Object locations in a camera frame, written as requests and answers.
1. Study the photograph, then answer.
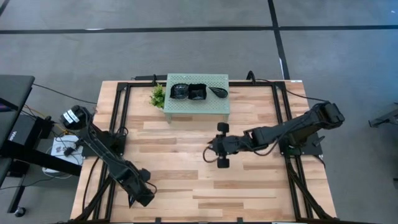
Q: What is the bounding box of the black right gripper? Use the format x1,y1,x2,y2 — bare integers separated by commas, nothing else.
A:
208,122,252,169

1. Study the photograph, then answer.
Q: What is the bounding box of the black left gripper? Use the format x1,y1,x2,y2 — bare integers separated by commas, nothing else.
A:
124,168,155,208

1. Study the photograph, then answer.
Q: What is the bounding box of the black square mini plate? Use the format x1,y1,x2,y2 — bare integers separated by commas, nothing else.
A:
187,83,208,101

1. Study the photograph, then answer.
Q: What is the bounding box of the green perforated metal shelf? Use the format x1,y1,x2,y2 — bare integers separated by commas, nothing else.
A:
162,73,231,126

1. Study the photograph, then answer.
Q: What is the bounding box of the green plant in white pot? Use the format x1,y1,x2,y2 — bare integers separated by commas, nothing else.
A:
148,83,166,110

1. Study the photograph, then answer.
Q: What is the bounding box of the white power box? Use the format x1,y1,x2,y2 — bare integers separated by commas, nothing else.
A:
49,135,84,162

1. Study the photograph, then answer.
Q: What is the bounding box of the black power strip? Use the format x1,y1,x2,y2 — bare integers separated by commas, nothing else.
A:
134,74,169,81

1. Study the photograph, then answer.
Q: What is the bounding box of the black computer case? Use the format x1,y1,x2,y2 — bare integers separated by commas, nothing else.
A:
6,114,53,147

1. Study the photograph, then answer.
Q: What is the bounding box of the black desk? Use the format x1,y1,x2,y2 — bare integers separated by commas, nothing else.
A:
0,74,83,218

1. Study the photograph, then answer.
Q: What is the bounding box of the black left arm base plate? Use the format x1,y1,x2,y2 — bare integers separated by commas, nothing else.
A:
81,130,127,157

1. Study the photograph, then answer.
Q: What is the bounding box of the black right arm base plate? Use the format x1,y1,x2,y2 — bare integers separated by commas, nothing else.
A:
279,132,323,156

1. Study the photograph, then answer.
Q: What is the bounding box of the black floor cable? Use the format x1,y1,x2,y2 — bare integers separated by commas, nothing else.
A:
257,78,330,102
32,83,98,105

